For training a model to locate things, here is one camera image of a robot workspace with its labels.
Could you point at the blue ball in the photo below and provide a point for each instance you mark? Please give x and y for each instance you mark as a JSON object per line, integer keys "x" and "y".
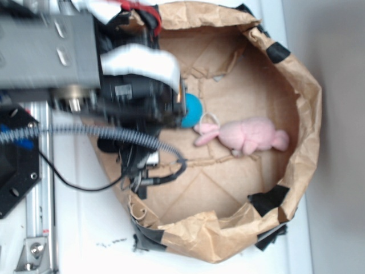
{"x": 194, "y": 111}

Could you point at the aluminium rail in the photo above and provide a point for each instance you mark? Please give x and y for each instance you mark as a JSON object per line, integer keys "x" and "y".
{"x": 40, "y": 201}

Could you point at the black hexagonal base plate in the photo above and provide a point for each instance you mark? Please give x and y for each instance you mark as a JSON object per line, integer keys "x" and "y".
{"x": 20, "y": 167}

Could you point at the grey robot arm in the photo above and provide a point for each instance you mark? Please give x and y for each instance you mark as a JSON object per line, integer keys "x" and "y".
{"x": 72, "y": 74}

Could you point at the metal corner bracket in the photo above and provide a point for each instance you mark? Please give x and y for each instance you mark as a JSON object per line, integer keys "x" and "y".
{"x": 35, "y": 256}

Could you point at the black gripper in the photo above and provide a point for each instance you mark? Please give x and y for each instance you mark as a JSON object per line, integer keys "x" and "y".
{"x": 141, "y": 92}

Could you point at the pink plush bunny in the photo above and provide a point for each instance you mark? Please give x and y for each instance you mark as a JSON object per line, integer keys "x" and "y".
{"x": 244, "y": 137}

